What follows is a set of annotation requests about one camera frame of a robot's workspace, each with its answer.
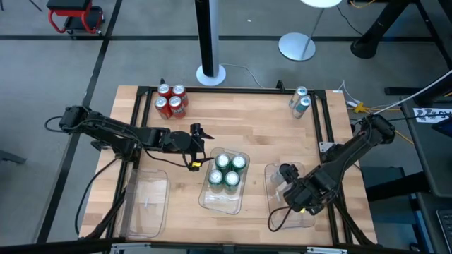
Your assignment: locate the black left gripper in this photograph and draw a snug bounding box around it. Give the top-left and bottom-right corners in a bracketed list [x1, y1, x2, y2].
[168, 122, 215, 173]

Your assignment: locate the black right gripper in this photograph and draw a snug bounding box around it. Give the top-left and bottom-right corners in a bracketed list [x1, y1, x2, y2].
[280, 163, 338, 217]

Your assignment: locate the green Sprite soda can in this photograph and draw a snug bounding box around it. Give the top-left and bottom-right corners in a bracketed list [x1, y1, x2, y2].
[231, 154, 248, 174]
[207, 169, 224, 193]
[214, 152, 231, 171]
[224, 170, 242, 194]

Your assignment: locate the red Fanta soda can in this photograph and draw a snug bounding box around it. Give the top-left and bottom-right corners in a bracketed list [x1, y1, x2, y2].
[157, 83, 173, 99]
[154, 96, 173, 120]
[172, 83, 189, 107]
[168, 95, 187, 119]

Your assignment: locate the clear plastic bin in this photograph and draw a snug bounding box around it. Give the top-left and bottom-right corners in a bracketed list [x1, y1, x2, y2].
[263, 161, 316, 230]
[198, 147, 251, 215]
[118, 168, 171, 239]

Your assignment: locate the black floor stand base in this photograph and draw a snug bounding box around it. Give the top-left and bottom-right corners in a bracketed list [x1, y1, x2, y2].
[359, 165, 430, 202]

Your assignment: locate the blue plastic panel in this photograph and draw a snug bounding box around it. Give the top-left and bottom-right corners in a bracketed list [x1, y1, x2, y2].
[409, 197, 435, 254]

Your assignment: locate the dark grey desk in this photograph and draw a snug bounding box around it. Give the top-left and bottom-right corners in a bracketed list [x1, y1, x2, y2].
[400, 95, 452, 198]

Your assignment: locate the white round lamp base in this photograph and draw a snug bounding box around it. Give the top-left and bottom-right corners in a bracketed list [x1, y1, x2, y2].
[278, 0, 343, 62]

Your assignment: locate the white paper black print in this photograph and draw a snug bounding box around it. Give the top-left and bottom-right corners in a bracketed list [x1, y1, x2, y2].
[412, 107, 452, 124]

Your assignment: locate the black flat foot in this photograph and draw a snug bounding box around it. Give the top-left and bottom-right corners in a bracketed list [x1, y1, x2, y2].
[384, 86, 424, 96]

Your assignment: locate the black keyboard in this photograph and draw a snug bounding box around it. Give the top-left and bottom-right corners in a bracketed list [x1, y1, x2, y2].
[436, 209, 452, 244]

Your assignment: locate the dark tablet screen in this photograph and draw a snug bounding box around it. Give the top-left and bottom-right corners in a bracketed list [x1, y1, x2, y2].
[431, 118, 452, 138]

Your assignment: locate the black overhead beam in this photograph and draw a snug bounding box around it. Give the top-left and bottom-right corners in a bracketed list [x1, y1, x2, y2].
[0, 236, 452, 254]

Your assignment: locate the thick black desk leg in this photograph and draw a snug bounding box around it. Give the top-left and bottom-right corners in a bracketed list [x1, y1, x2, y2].
[350, 0, 412, 59]

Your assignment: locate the grey furniture foot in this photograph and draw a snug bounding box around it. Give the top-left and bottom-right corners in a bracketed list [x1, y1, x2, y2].
[0, 150, 28, 165]

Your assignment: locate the red rolling stool black seat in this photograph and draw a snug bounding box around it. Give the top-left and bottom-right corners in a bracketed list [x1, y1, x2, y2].
[46, 0, 105, 36]

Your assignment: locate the thin black desk bar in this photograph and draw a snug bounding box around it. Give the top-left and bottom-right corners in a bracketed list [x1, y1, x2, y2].
[411, 0, 452, 70]

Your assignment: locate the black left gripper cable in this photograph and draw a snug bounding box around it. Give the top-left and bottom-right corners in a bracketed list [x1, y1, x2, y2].
[143, 150, 198, 169]

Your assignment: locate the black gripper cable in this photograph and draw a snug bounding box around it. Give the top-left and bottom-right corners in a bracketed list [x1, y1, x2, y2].
[143, 150, 198, 169]
[267, 205, 296, 233]

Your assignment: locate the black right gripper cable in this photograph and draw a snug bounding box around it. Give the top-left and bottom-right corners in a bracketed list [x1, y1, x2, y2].
[267, 205, 296, 233]

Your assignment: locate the silver mounting bracket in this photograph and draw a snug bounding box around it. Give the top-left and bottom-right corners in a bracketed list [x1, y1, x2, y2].
[306, 246, 349, 254]
[111, 242, 152, 254]

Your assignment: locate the black metal table frame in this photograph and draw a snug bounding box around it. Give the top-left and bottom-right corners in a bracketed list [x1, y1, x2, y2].
[84, 79, 377, 248]

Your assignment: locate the white floor cable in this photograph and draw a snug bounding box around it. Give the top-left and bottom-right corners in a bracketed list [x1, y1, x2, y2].
[220, 63, 264, 88]

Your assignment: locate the white power adapter cable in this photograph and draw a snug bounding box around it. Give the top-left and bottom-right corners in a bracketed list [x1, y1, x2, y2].
[337, 80, 361, 109]

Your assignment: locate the yellow cable with plug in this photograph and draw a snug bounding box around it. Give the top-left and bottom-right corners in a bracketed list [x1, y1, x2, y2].
[352, 101, 415, 145]

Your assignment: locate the black grey post round base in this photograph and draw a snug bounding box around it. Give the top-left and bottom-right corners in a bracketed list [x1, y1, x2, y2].
[193, 0, 227, 87]

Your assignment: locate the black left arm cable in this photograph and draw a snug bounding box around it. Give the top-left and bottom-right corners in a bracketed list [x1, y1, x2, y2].
[73, 157, 121, 236]

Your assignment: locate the light grey cable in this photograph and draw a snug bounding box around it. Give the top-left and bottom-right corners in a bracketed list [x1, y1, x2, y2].
[352, 69, 452, 123]

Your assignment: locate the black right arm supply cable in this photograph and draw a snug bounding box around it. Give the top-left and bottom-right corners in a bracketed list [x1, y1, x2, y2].
[386, 111, 452, 123]

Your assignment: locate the black floor cable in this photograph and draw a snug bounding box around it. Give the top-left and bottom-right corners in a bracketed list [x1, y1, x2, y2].
[335, 5, 364, 36]

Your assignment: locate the yellow floor cable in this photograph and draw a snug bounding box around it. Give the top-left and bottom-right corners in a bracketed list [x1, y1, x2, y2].
[349, 0, 376, 9]

